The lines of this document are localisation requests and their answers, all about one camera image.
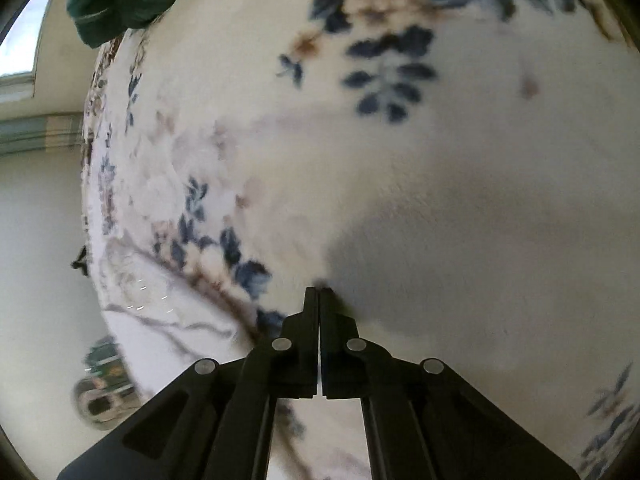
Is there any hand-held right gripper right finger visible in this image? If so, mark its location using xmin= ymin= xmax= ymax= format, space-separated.
xmin=320 ymin=287 xmax=582 ymax=480

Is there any window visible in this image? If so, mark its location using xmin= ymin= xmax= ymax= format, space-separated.
xmin=0 ymin=0 xmax=54 ymax=79

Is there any dark green object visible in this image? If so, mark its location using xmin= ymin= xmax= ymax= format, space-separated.
xmin=72 ymin=335 xmax=147 ymax=431

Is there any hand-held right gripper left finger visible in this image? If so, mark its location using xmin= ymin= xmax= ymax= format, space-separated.
xmin=57 ymin=287 xmax=320 ymax=480

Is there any floral blanket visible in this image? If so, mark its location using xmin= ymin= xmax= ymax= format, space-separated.
xmin=80 ymin=0 xmax=638 ymax=480

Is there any teal striped curtain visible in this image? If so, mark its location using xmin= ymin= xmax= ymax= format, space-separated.
xmin=0 ymin=111 xmax=84 ymax=157

